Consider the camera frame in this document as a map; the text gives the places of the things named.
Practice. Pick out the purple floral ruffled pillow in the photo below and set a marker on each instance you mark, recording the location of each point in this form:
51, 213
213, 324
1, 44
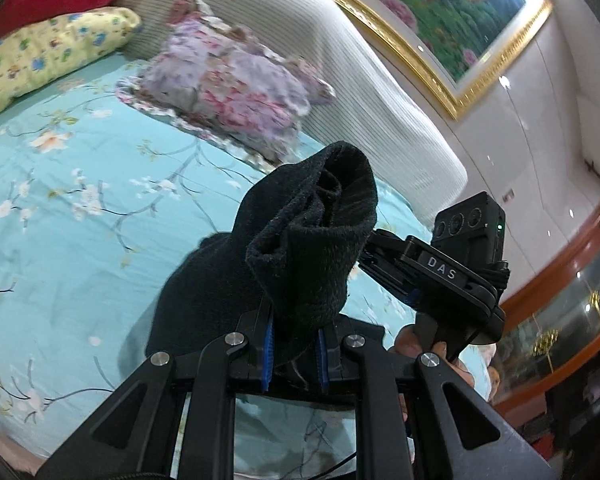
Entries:
230, 80

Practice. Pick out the gold framed wall painting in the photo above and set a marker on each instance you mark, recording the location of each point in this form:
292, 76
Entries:
445, 5

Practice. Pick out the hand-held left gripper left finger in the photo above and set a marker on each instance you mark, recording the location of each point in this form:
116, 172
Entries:
267, 355

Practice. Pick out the black pants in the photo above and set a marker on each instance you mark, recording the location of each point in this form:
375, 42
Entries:
300, 265

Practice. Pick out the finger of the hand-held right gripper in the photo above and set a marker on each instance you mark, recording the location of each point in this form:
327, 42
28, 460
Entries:
386, 242
385, 277

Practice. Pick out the yellow printed pillow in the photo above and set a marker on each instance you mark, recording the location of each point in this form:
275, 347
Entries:
45, 55

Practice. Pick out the person's right hand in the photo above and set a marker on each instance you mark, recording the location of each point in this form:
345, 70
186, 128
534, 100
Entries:
405, 340

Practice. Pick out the white padded headboard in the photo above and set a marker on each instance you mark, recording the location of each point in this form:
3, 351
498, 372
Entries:
330, 75

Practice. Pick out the blue floral bed sheet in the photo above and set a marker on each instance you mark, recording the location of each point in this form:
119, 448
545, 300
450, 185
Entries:
80, 240

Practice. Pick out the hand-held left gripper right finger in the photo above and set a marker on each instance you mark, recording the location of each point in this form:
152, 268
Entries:
321, 360

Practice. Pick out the wooden cabinet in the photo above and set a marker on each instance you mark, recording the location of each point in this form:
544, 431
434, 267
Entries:
555, 310

